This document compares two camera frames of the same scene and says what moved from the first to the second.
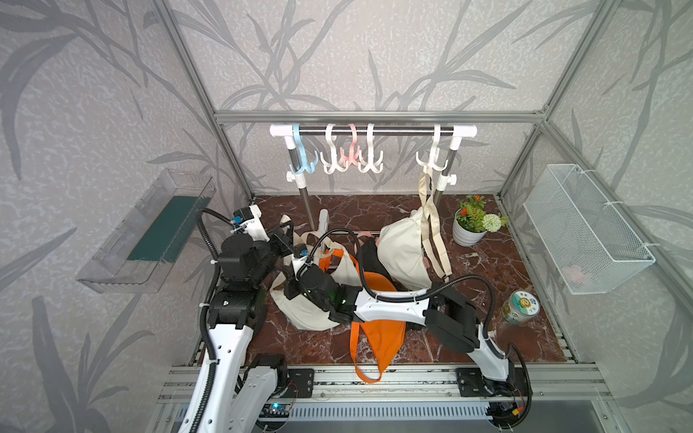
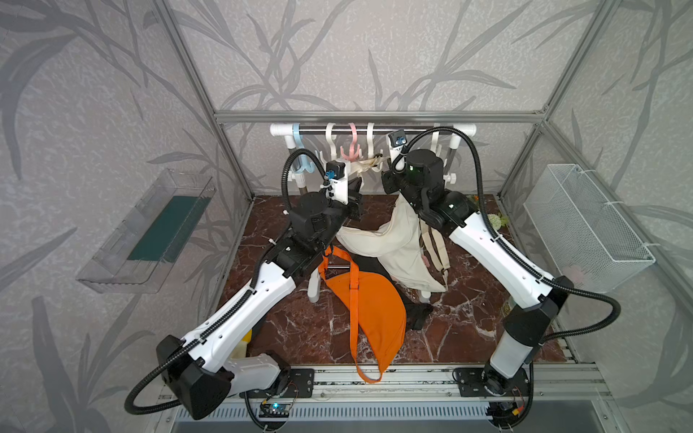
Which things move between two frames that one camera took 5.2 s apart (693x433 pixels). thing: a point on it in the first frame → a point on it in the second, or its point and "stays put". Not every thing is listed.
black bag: [368, 258] stays put
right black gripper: [289, 285] → [388, 180]
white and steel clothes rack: [445, 181] stays put
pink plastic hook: [353, 158] stays put
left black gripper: [283, 243] → [353, 198]
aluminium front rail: [545, 383] stays put
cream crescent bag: [345, 270] → [395, 239]
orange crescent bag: [374, 344] stays put
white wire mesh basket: [593, 248] stays put
